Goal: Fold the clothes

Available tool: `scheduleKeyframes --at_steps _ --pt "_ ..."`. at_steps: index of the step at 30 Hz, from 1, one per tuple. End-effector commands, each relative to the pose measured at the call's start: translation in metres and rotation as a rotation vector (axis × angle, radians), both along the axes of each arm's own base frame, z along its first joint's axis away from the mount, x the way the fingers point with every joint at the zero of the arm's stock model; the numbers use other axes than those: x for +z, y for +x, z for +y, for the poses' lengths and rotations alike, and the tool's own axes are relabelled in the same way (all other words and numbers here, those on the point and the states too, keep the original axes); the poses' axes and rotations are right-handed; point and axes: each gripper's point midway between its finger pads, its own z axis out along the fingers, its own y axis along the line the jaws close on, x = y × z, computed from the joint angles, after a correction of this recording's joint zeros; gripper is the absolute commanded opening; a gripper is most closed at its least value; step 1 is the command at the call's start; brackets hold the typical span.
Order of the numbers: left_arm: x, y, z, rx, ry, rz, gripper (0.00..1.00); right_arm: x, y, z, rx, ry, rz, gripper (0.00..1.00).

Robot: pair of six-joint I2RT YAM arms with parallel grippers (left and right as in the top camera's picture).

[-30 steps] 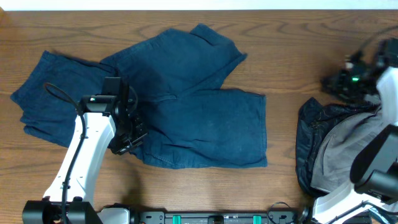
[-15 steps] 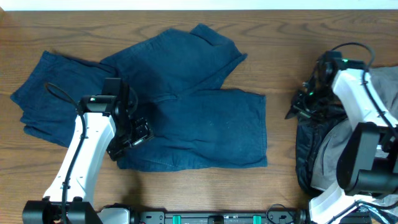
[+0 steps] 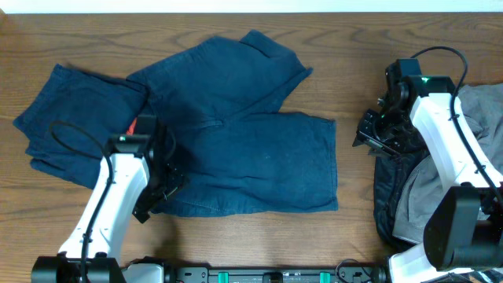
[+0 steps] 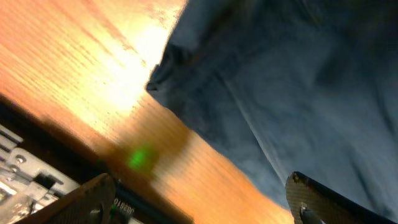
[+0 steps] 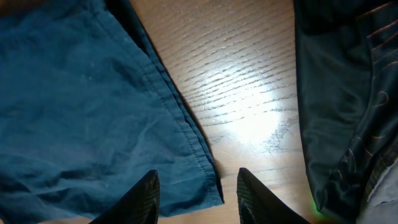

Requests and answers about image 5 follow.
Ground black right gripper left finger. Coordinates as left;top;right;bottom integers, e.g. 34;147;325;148
90;170;160;224

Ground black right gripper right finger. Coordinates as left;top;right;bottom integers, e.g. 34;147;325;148
237;167;309;224

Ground teal blue shorts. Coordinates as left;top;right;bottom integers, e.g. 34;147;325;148
1;0;224;223

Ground grey shirt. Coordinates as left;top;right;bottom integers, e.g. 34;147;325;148
356;161;397;224

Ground dark patterned garment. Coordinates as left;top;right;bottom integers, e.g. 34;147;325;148
294;0;397;223

